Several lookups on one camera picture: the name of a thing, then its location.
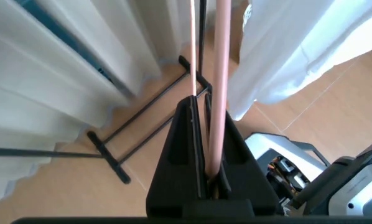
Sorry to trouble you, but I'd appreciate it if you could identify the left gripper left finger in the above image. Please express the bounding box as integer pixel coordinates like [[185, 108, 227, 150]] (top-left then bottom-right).
[[146, 95, 208, 218]]

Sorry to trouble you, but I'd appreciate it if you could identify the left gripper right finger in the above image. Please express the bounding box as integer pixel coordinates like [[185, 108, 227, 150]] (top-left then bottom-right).
[[204, 93, 280, 216]]

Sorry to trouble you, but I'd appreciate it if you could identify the white garment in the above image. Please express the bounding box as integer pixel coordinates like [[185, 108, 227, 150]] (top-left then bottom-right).
[[226, 0, 372, 121]]

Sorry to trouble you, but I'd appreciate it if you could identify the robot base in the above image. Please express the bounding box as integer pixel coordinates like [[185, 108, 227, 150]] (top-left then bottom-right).
[[244, 132, 372, 218]]

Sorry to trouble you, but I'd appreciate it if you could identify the black clothes rack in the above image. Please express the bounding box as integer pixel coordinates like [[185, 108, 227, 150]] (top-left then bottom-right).
[[0, 0, 213, 185]]

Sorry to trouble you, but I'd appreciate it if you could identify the window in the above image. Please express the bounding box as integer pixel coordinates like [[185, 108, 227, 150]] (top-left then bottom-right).
[[13, 0, 136, 98]]

